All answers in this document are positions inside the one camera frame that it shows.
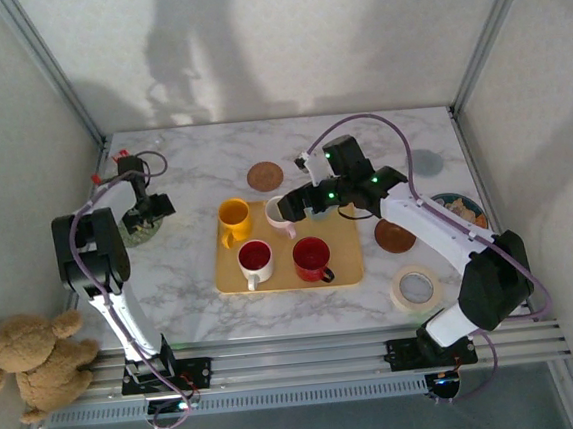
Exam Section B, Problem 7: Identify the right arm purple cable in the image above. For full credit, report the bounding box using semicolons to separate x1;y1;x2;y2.
302;96;562;416

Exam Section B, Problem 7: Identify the pale pink mug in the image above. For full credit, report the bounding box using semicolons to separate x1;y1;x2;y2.
263;194;299;242

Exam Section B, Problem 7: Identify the masking tape roll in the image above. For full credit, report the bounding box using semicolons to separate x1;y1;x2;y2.
387;261;445;316

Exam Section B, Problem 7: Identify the aluminium frame post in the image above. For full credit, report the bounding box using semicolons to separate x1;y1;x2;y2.
440;0;549;117
0;0;111;156

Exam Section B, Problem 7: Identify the yellow mug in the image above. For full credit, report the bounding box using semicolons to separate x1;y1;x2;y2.
216;196;255;250

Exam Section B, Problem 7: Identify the yellow rectangular tray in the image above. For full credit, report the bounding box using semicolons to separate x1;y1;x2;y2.
207;191;368;299

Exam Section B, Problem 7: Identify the light brown cork coaster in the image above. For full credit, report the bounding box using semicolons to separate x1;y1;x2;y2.
245;159;286;194

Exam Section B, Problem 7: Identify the green patterned round coaster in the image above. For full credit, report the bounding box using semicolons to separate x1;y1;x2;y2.
118;212;166;249

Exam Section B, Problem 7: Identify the dark brown round coaster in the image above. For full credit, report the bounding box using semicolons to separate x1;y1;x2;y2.
372;215;418;257

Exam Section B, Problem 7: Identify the colourful cartoon print coaster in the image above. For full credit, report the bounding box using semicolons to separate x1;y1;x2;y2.
429;188;490;236

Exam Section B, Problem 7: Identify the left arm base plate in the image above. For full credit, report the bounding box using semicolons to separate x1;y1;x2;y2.
118;355;215;397

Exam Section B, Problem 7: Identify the aluminium mounting rail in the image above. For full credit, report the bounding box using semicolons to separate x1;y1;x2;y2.
80;310;573;403

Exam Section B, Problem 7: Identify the white mug red inside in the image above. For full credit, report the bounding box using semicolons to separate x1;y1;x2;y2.
236;237;278;294

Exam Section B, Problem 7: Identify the red mug black handle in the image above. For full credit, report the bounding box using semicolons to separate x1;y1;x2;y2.
290;234;337;286

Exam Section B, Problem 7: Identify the grey round coaster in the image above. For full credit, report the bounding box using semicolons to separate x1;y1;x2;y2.
404;147;446;180

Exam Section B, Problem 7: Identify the slotted grey cable duct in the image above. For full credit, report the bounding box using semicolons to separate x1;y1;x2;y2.
42;374;434;429

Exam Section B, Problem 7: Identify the brown teddy bear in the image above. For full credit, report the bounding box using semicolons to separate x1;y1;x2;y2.
0;305;106;427

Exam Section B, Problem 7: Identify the clear bottle red label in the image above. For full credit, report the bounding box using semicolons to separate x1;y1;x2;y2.
87;130;170;186

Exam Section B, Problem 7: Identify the right gripper thin black cable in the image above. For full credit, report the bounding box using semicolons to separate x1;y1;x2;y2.
336;203;374;223

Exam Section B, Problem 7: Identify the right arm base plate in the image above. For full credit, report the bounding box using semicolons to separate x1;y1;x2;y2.
385;330;480;373

